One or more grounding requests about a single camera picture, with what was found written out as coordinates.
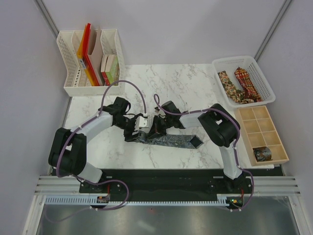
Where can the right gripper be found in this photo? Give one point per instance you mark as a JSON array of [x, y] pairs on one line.
[[156, 129]]

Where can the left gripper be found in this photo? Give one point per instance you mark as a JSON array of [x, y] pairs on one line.
[[128, 136]]

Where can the blue grey floral tie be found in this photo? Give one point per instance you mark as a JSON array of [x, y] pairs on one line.
[[170, 140]]

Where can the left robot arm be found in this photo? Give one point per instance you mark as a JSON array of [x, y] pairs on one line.
[[68, 154]]

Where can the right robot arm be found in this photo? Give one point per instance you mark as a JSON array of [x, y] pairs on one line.
[[221, 127]]

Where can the green book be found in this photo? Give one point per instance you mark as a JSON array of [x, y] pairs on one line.
[[114, 70]]

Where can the red book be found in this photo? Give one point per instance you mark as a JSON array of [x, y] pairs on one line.
[[103, 69]]

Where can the white file organizer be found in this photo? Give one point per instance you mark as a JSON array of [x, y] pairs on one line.
[[77, 83]]

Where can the beige cardboard folder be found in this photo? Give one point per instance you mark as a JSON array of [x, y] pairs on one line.
[[95, 54]]

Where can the orange red folder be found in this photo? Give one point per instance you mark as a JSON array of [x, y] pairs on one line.
[[82, 55]]

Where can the gold patterned tie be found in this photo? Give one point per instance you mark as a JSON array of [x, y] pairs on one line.
[[232, 92]]

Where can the wooden compartment box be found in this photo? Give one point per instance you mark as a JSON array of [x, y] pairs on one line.
[[258, 130]]

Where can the red patterned tie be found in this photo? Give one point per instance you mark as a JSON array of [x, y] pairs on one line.
[[249, 89]]

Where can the rolled dark tie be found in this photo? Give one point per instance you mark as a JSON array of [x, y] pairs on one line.
[[262, 154]]

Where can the white plastic basket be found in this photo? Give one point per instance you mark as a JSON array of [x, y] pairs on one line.
[[248, 63]]

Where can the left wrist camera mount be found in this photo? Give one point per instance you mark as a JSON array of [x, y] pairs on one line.
[[141, 122]]

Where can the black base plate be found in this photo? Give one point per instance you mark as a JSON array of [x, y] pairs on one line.
[[168, 185]]

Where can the white cable duct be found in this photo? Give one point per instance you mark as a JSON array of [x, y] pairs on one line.
[[108, 201]]

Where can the aluminium rail frame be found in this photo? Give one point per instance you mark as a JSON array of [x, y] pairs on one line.
[[265, 182]]

